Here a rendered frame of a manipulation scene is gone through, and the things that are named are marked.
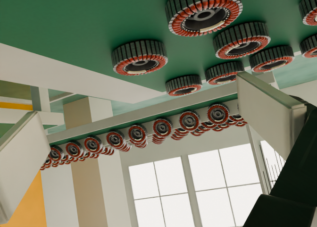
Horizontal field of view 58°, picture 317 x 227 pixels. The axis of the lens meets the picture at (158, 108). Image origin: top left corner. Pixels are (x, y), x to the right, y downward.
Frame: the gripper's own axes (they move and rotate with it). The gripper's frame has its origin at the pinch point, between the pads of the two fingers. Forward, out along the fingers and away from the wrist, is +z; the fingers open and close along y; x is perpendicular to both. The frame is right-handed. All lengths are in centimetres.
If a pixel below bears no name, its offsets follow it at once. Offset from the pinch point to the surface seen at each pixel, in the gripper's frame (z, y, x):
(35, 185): 273, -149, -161
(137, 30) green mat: 34.8, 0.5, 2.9
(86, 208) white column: 288, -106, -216
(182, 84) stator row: 63, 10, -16
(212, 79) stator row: 60, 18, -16
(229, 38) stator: 38.6, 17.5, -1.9
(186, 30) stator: 29.9, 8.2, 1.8
